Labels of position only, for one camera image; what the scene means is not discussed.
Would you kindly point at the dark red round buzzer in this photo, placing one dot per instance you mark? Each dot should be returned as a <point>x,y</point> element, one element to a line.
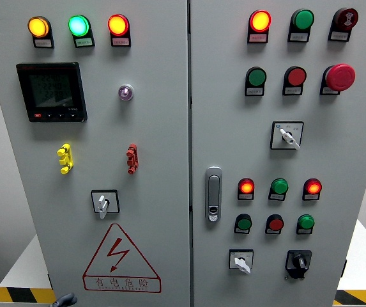
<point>347,18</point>

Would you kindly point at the small green push button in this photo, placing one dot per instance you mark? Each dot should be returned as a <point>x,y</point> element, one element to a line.
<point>244,223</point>

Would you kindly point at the large red push button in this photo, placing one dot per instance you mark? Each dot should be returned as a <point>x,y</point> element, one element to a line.
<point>296,76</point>

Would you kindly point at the small lit red lamp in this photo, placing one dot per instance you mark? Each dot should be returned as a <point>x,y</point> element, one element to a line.
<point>313,186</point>
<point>246,186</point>

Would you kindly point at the grey cabinet door with lock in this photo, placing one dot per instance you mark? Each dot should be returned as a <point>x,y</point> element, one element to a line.
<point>233,134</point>

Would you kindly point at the large red stop button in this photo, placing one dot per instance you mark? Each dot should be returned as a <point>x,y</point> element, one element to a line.
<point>340,77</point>

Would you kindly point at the large lit red lamp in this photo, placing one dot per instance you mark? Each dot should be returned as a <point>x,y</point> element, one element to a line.
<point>117,25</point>
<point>260,21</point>

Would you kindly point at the black door hinge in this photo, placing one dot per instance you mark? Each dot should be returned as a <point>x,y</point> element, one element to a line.
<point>344,268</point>

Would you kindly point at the small label plate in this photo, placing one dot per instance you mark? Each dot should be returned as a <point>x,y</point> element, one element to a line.
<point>83,42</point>
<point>303,231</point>
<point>310,197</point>
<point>328,91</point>
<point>272,231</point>
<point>258,38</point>
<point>293,91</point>
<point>299,37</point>
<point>277,197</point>
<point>241,231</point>
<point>338,37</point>
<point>245,196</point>
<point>120,42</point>
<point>255,91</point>
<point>42,43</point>

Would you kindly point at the small green lamp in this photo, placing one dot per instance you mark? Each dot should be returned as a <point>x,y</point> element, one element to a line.
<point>306,222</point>
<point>279,186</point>

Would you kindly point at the black yellow striped tape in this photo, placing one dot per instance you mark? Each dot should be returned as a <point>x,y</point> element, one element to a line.
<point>361,297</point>
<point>19,295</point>

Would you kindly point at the lit green round lamp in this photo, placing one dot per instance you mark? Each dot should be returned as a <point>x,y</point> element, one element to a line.
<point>78,25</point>

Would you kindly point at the large green round lamp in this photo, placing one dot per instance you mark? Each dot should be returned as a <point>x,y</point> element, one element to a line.
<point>303,19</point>

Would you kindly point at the silver door lock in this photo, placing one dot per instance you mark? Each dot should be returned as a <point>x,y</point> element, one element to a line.
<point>213,192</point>

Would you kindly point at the yellow round lamp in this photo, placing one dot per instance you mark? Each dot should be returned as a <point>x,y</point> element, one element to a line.
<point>38,27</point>

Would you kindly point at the large green push button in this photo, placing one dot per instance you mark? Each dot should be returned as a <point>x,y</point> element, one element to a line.
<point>256,77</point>

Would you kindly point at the black display meter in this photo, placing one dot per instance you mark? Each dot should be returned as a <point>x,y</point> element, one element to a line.
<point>50,92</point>

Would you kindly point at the grey cabinet door with display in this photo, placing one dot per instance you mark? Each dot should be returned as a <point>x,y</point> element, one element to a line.
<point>157,144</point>

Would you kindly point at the small red push button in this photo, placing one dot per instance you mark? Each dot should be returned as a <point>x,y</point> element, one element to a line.
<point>275,224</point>

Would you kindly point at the red warning triangle sticker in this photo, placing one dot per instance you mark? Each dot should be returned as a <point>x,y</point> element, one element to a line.
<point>121,282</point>

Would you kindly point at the white round lamp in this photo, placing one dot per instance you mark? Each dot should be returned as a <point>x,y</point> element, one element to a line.
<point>126,92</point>

